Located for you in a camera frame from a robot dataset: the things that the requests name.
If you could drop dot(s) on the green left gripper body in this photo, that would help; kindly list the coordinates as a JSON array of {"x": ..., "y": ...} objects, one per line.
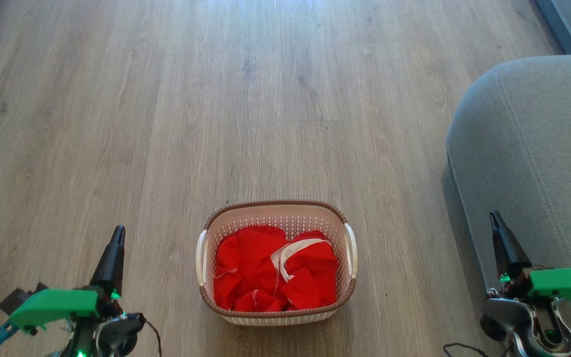
[{"x": 55, "y": 303}]

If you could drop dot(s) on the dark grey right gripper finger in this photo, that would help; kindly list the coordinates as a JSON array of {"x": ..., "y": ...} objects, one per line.
[{"x": 507, "y": 248}]

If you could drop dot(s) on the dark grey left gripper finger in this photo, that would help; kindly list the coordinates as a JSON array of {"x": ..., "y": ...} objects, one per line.
[{"x": 111, "y": 263}]

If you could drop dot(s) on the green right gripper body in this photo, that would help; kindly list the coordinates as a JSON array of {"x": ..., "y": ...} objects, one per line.
[{"x": 563, "y": 283}]

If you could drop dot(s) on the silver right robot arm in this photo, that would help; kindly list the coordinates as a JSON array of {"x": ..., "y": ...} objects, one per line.
[{"x": 528, "y": 322}]

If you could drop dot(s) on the grey fabric sofa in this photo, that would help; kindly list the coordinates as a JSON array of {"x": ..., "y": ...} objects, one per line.
[{"x": 533, "y": 148}]

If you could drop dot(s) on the white laundry basket brown rim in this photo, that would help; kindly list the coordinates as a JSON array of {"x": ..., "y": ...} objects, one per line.
[{"x": 275, "y": 213}]

